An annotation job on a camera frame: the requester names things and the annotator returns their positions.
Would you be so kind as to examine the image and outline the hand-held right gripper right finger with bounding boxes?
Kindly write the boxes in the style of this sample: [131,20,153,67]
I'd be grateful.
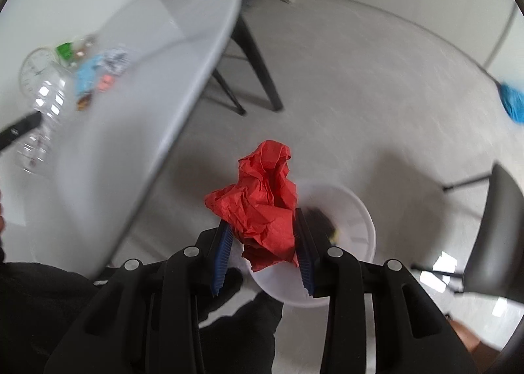
[294,208,479,374]

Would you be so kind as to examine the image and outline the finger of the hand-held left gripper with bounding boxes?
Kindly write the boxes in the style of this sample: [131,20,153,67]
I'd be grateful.
[0,111,44,150]

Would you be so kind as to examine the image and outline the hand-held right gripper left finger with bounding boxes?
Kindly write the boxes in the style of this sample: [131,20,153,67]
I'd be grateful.
[43,218,236,374]

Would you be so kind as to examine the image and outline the clear plastic bottle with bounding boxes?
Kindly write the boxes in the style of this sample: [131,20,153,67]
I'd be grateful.
[14,63,78,176]

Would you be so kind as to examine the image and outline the red paper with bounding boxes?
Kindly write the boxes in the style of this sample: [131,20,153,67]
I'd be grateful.
[204,139,299,272]

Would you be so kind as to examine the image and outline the white plastic bin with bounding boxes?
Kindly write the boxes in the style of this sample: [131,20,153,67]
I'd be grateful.
[229,179,376,308]

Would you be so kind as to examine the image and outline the blue face mask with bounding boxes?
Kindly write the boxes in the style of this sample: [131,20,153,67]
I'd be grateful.
[75,54,105,98]

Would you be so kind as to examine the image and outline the green snack packet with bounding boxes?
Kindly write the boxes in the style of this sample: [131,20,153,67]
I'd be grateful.
[55,42,74,64]

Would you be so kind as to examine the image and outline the clear plastic snack bag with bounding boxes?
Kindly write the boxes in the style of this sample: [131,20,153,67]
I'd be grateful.
[71,34,99,59]

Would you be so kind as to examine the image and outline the crumpled white printed paper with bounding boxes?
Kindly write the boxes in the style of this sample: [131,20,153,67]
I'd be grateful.
[100,46,131,74]

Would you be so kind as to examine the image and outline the brown round stool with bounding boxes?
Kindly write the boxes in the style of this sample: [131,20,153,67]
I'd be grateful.
[446,317,508,362]

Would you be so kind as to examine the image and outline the black table legs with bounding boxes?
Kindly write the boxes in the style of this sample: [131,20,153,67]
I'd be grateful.
[207,16,284,116]

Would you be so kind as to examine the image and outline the grey chair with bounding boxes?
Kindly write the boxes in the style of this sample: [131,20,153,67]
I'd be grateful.
[411,163,524,301]

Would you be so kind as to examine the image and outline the blue plastic bag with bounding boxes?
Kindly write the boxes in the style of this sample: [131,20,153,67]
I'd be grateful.
[499,81,524,125]

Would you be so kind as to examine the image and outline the round white wall clock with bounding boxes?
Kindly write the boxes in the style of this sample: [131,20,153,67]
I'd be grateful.
[18,47,58,95]

